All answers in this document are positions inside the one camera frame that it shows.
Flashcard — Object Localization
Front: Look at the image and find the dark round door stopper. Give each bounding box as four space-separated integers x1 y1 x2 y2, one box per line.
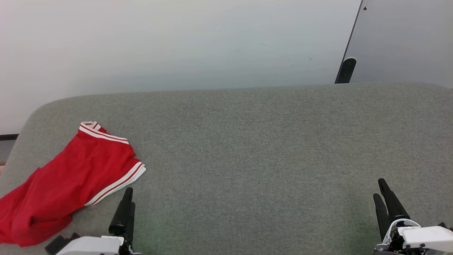
340 57 357 84

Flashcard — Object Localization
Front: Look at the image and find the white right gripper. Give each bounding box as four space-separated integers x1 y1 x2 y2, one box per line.
373 178 453 255

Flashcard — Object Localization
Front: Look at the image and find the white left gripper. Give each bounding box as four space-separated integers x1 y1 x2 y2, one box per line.
57 187 143 255

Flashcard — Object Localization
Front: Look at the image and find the grey door frame strip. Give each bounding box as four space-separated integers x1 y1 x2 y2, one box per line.
334 0 364 84

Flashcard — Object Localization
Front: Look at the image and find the red and white basketball jersey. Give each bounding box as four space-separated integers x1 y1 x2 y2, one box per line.
0 121 147 247

